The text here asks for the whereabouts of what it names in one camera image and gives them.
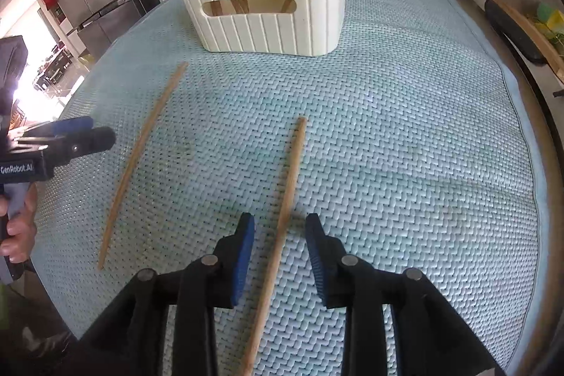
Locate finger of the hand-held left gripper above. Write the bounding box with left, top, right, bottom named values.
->
left=18, top=126, right=117, bottom=166
left=46, top=116, right=95, bottom=139

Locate light brown wooden chopstick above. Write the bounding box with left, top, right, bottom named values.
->
left=241, top=116, right=308, bottom=376

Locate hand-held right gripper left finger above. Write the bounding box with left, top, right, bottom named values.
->
left=75, top=213, right=255, bottom=376

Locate person's left hand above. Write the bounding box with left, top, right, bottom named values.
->
left=0, top=184, right=38, bottom=263

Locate dark brown wooden chopstick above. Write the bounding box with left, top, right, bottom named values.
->
left=97, top=62, right=189, bottom=271

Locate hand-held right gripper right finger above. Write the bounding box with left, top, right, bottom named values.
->
left=306, top=214, right=507, bottom=376

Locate black chair with wooden trim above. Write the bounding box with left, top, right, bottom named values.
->
left=484, top=0, right=564, bottom=85

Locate yellow green plastic item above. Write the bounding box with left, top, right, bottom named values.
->
left=529, top=1, right=564, bottom=43

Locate dark wooden chair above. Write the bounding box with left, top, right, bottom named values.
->
left=34, top=43, right=86, bottom=97

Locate light green woven mat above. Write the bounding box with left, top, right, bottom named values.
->
left=33, top=0, right=549, bottom=376

